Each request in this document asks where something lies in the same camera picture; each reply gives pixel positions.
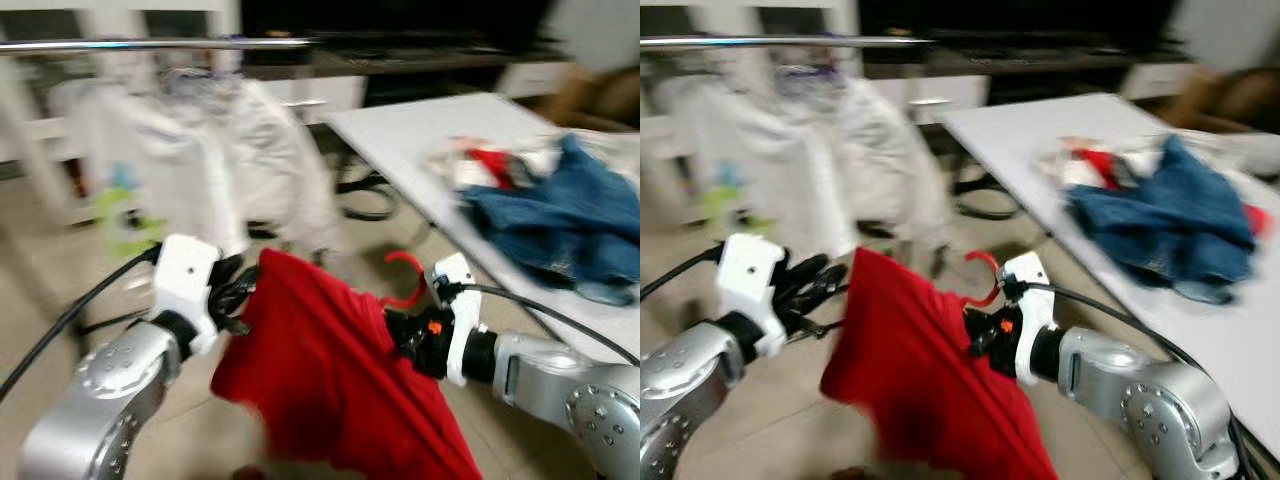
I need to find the red wire hanger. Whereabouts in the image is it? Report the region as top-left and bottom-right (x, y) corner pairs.
(378, 249), (431, 311)
(960, 249), (1004, 310)

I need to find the red shirt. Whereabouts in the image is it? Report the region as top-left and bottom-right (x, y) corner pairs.
(209, 247), (483, 480)
(819, 246), (1061, 480)

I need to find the purple hanger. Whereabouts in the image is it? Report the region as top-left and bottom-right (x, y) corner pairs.
(778, 63), (853, 97)
(158, 63), (244, 99)

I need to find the white hanging garment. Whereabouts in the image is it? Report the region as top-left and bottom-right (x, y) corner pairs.
(215, 78), (343, 253)
(675, 75), (866, 251)
(58, 75), (251, 259)
(835, 78), (958, 251)

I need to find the grey white garment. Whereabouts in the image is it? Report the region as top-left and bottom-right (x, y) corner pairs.
(424, 135), (563, 193)
(1038, 135), (1179, 193)

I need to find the blue denim garment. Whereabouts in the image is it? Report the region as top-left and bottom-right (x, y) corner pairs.
(1066, 134), (1261, 307)
(458, 134), (641, 307)

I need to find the white drawer unit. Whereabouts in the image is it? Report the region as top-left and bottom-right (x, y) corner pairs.
(865, 75), (969, 127)
(245, 75), (367, 127)

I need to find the brown chair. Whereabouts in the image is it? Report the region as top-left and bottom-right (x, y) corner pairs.
(543, 63), (641, 133)
(1163, 63), (1280, 133)

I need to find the black desk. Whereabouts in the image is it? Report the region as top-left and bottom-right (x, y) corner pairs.
(240, 0), (563, 81)
(860, 0), (1183, 81)

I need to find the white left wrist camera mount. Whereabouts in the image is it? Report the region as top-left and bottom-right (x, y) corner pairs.
(149, 234), (222, 356)
(717, 232), (793, 361)

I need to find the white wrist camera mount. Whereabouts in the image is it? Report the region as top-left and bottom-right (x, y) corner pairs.
(429, 251), (488, 388)
(717, 232), (793, 361)
(1002, 251), (1061, 388)
(149, 234), (222, 356)

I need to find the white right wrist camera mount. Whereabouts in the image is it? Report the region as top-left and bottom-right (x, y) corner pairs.
(429, 251), (488, 388)
(1002, 251), (1061, 388)

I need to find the black cable loop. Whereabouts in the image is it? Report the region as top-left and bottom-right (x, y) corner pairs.
(950, 160), (1006, 221)
(335, 160), (401, 223)

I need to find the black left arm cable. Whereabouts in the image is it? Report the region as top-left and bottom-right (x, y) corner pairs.
(640, 244), (725, 303)
(0, 244), (163, 403)

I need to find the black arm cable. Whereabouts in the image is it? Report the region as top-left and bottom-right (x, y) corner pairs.
(640, 244), (725, 303)
(0, 244), (163, 403)
(1018, 282), (1263, 480)
(440, 282), (641, 367)

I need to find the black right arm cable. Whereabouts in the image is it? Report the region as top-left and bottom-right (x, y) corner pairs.
(1018, 282), (1263, 480)
(440, 282), (641, 367)

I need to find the silver clothes rail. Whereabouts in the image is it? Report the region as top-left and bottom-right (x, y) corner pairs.
(640, 35), (933, 52)
(0, 36), (315, 55)

